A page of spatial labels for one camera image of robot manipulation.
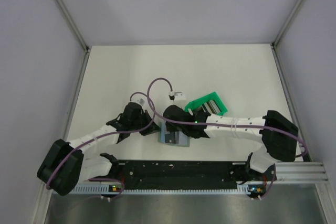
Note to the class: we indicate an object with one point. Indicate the green plastic card bin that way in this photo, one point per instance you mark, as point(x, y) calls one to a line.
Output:
point(196, 105)

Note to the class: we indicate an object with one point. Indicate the aluminium frame rail front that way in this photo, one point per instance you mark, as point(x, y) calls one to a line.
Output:
point(297, 172)

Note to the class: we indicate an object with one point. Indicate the metal sheet panel front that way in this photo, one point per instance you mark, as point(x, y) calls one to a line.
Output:
point(284, 204)

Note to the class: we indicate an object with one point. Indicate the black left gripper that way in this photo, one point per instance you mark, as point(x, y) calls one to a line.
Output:
point(152, 129)

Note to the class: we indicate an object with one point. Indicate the sage green leather card holder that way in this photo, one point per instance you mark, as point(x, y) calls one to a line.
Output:
point(178, 138)

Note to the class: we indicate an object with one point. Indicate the white slotted cable duct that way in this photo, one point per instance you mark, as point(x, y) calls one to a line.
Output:
point(107, 189)

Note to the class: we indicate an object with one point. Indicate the dark grey chip card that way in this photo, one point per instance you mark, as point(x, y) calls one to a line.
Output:
point(170, 138)

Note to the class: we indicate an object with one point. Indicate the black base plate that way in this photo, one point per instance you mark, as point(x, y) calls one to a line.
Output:
point(184, 175)

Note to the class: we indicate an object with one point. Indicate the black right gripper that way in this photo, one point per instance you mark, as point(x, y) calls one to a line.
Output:
point(170, 127)

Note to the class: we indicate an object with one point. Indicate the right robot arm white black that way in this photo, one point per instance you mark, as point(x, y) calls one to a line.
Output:
point(276, 134)

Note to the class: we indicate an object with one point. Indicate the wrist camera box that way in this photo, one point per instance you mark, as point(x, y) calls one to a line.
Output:
point(178, 99)
point(141, 102)

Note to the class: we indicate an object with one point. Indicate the stack of cards in bin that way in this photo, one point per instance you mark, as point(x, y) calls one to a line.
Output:
point(211, 107)

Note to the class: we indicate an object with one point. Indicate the aluminium frame post right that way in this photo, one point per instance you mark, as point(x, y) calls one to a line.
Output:
point(287, 23)

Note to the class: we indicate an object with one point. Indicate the aluminium frame post left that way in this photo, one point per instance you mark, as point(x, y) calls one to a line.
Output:
point(71, 24)

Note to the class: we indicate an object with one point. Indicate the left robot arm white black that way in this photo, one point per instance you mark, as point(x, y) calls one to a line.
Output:
point(68, 163)

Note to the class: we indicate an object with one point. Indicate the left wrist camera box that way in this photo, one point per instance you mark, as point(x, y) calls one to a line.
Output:
point(141, 102)

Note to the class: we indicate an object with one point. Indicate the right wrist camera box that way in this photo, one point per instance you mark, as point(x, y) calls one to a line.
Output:
point(178, 99)

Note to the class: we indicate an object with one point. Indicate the aluminium frame post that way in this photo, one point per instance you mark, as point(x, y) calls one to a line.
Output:
point(287, 23)
point(71, 24)

